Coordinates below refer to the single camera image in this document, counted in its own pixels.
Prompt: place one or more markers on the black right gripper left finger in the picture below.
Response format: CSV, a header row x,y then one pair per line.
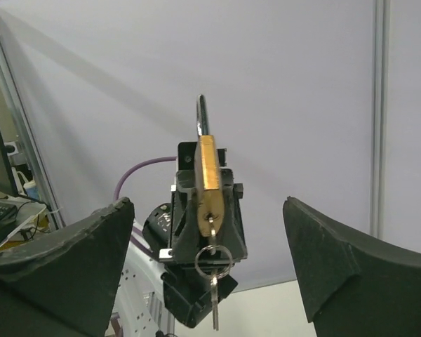
x,y
65,283

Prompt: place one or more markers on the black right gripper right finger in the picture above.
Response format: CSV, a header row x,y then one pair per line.
x,y
351,283

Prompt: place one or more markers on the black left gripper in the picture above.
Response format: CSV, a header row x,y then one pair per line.
x,y
187,294

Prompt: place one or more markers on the silver key pair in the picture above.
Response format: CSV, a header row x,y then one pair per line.
x,y
215,273

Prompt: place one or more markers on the long-shackle brass padlock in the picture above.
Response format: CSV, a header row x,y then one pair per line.
x,y
210,200

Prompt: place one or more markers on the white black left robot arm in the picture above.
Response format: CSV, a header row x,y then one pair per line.
x,y
146,254

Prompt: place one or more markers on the aluminium frame post left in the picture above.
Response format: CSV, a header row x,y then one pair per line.
x,y
26,137

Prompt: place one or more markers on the aluminium frame post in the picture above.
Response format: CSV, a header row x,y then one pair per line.
x,y
381,32
26,137

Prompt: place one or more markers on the aluminium frame post right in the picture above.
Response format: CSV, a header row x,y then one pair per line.
x,y
381,32

